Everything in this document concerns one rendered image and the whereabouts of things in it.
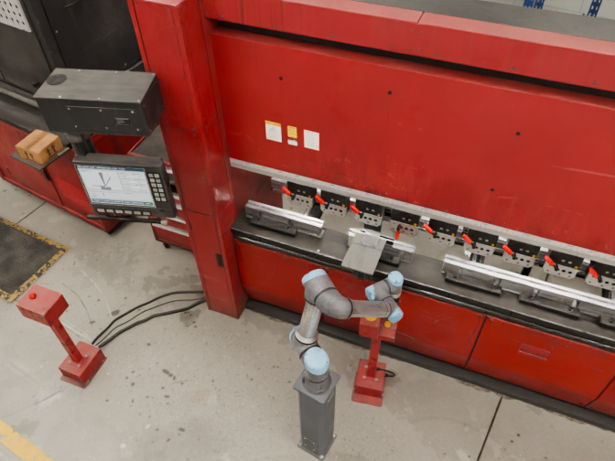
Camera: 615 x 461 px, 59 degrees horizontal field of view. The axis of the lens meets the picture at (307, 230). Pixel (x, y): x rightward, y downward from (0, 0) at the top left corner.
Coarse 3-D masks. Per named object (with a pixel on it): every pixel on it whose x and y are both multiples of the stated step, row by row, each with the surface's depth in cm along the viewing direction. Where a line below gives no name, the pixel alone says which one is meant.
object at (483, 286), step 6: (450, 276) 298; (462, 276) 298; (450, 282) 298; (456, 282) 297; (462, 282) 296; (468, 282) 295; (474, 282) 295; (480, 282) 295; (474, 288) 295; (480, 288) 293; (486, 288) 292; (498, 288) 292; (492, 294) 292; (498, 294) 291
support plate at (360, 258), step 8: (352, 240) 305; (360, 240) 305; (384, 240) 305; (352, 248) 301; (360, 248) 301; (368, 248) 301; (376, 248) 301; (352, 256) 297; (360, 256) 297; (368, 256) 297; (376, 256) 296; (344, 264) 293; (352, 264) 293; (360, 264) 293; (368, 264) 293; (376, 264) 293; (368, 272) 289
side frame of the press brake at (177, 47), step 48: (144, 0) 224; (192, 0) 229; (144, 48) 242; (192, 48) 239; (192, 96) 251; (192, 144) 275; (192, 192) 303; (240, 192) 330; (192, 240) 337; (240, 288) 374
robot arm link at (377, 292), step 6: (378, 282) 265; (384, 282) 264; (366, 288) 263; (372, 288) 261; (378, 288) 261; (384, 288) 262; (390, 288) 263; (366, 294) 265; (372, 294) 260; (378, 294) 260; (384, 294) 259; (372, 300) 262; (378, 300) 259
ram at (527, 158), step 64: (256, 64) 251; (320, 64) 238; (384, 64) 228; (256, 128) 279; (320, 128) 263; (384, 128) 249; (448, 128) 236; (512, 128) 224; (576, 128) 214; (384, 192) 276; (448, 192) 261; (512, 192) 246; (576, 192) 234
